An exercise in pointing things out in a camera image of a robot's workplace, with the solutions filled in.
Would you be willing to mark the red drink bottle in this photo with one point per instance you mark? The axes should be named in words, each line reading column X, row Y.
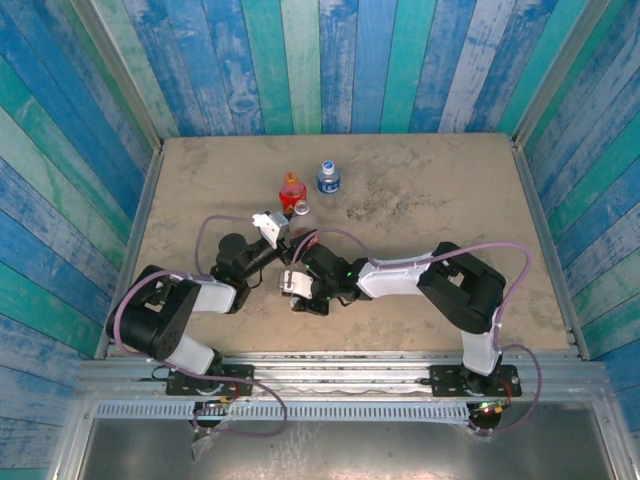
column 292, row 197

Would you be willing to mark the small water bottle blue label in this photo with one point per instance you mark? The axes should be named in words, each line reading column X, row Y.
column 328, row 182

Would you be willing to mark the pale blue bottle cap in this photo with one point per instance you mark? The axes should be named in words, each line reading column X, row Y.
column 328, row 166

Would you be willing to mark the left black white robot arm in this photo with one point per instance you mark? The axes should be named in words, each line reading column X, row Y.
column 215, row 297

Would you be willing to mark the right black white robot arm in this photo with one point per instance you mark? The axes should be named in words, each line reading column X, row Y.
column 395, row 280

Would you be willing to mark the left small circuit board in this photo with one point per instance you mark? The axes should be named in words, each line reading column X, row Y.
column 217, row 402

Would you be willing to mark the small circuit board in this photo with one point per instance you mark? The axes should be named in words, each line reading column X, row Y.
column 487, row 407
column 217, row 402

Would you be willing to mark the metal sheet panel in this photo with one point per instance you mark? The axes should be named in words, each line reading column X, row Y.
column 350, row 455

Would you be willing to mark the right small circuit board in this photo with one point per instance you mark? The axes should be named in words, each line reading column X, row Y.
column 487, row 407

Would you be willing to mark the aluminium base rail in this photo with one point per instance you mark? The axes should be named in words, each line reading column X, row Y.
column 340, row 372

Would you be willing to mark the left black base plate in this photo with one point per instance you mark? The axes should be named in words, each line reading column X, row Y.
column 240, row 375

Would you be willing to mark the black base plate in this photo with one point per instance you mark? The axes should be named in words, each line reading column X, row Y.
column 445, row 380
column 240, row 375

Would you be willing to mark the aluminium table side rail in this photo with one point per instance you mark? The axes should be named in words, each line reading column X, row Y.
column 131, row 250
column 547, row 250

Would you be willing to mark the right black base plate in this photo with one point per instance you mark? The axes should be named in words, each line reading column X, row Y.
column 445, row 380

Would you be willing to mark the aluminium corner post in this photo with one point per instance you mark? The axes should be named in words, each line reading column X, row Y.
column 559, row 65
column 117, row 65

